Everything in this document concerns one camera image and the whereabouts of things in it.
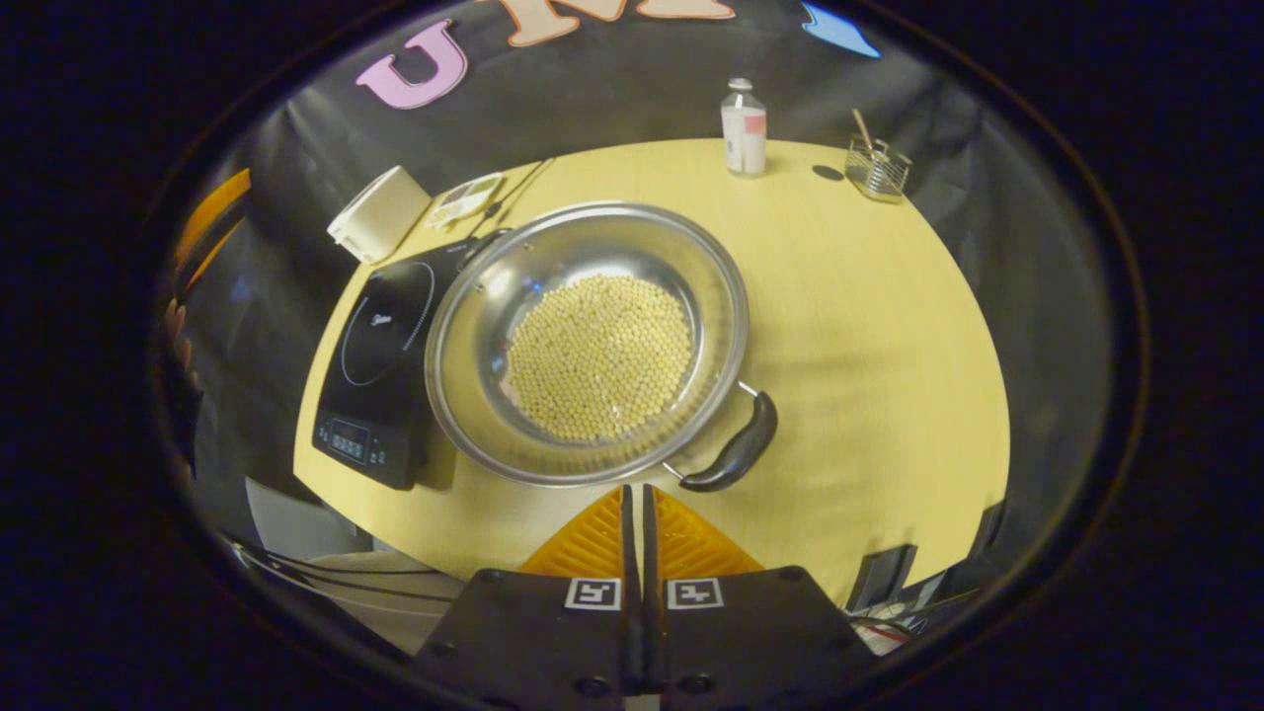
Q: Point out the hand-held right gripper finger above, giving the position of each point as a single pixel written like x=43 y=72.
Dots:
x=632 y=632
x=652 y=632

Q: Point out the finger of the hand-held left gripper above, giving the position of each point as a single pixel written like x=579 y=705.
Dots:
x=212 y=255
x=212 y=202

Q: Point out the black induction cooktop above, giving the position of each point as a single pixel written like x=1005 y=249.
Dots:
x=380 y=346

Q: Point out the white toaster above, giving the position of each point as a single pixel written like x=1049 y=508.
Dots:
x=380 y=212

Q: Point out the white divided plate with beans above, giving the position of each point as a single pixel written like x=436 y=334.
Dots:
x=464 y=199

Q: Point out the heap of yellow soybeans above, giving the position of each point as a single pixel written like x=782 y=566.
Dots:
x=602 y=355

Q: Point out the small dark round disc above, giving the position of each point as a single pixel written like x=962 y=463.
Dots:
x=829 y=173

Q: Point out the small clear bottle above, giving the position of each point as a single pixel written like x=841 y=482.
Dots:
x=743 y=133

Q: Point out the wooden stick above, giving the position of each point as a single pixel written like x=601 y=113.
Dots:
x=863 y=128

